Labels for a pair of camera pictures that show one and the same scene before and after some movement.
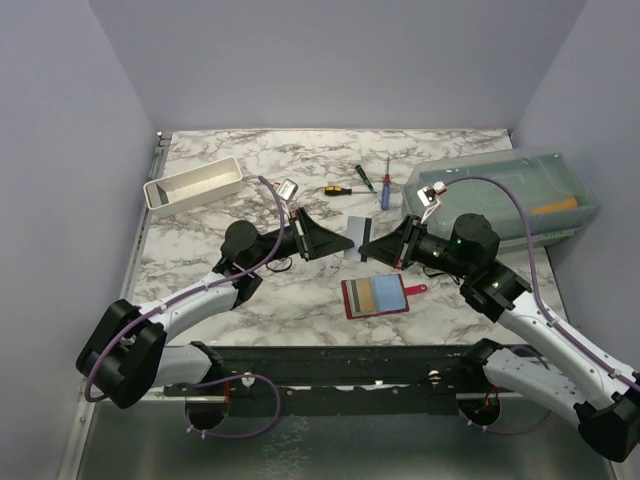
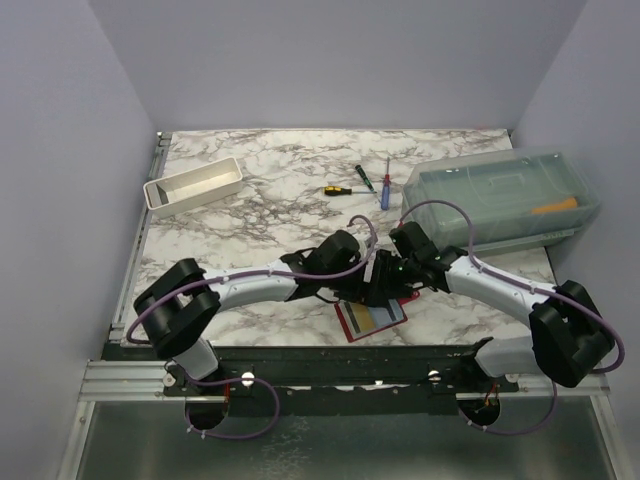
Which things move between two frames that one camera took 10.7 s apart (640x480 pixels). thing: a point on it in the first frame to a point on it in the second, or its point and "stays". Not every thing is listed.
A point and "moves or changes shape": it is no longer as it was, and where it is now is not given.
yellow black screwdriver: x=336 y=190 stays
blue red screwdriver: x=385 y=187 stays
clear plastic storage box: x=558 y=196 stays
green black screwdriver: x=365 y=178 stays
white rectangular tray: x=194 y=188 stays
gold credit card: x=365 y=295 moves or changes shape
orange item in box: x=570 y=203 stays
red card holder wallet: x=380 y=295 moves or changes shape
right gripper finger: x=390 y=249 to x=378 y=290
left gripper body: x=292 y=242 to x=348 y=287
